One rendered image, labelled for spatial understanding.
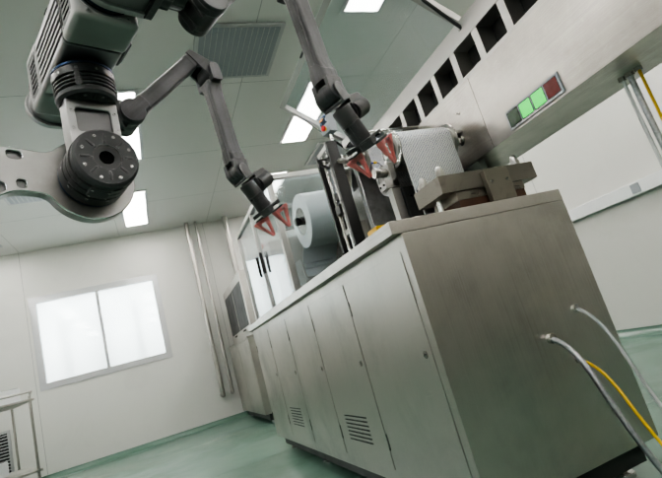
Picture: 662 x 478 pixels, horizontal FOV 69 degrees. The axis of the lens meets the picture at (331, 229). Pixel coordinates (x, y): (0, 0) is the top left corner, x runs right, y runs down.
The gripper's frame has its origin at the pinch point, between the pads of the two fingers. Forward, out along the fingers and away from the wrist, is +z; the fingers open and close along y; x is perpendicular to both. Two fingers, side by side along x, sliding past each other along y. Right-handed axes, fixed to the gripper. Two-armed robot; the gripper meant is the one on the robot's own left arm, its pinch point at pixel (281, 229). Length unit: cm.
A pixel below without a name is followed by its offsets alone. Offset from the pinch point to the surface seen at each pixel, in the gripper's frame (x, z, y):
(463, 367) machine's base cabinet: 21, 55, -49
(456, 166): -54, 22, -41
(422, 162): -44, 12, -36
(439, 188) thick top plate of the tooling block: -21, 18, -49
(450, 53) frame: -84, -13, -50
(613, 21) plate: -46, 5, -107
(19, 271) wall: -103, -116, 572
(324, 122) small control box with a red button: -85, -23, 21
